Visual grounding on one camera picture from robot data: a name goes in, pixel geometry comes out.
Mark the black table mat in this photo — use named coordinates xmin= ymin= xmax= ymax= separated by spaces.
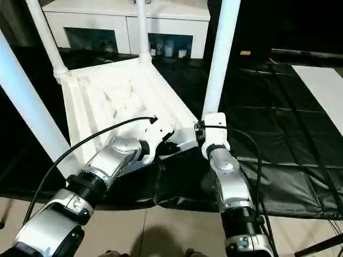
xmin=0 ymin=45 xmax=343 ymax=222

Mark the white flat board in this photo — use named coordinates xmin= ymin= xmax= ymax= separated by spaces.
xmin=291 ymin=64 xmax=343 ymax=128

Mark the black cabinet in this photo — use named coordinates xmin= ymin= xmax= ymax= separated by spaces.
xmin=208 ymin=0 xmax=343 ymax=65

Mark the white cabinet with glass doors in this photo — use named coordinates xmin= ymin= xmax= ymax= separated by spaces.
xmin=42 ymin=0 xmax=211 ymax=59

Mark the black metal table leg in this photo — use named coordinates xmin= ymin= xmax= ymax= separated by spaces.
xmin=294 ymin=234 xmax=343 ymax=257
xmin=0 ymin=198 xmax=13 ymax=230

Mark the grey curtain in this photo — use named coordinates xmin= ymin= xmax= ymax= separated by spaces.
xmin=0 ymin=0 xmax=32 ymax=49

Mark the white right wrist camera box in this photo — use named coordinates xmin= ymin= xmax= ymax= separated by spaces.
xmin=200 ymin=112 xmax=231 ymax=159

